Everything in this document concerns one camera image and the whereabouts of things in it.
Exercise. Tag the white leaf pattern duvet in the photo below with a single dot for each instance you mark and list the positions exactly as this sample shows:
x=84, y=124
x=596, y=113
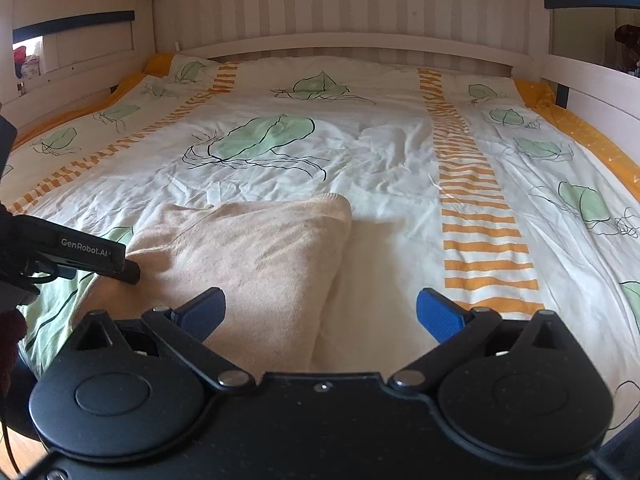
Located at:
x=453, y=182

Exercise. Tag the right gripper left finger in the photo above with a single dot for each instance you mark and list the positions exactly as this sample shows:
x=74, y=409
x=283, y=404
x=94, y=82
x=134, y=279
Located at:
x=180, y=333

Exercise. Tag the white wooden bed frame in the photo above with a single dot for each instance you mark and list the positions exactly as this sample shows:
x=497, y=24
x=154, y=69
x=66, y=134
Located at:
x=98, y=43

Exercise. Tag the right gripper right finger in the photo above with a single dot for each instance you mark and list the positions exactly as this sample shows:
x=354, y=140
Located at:
x=460, y=334

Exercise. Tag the beige knit sweater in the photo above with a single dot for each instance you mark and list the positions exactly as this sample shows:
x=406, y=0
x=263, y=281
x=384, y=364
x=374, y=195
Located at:
x=274, y=261

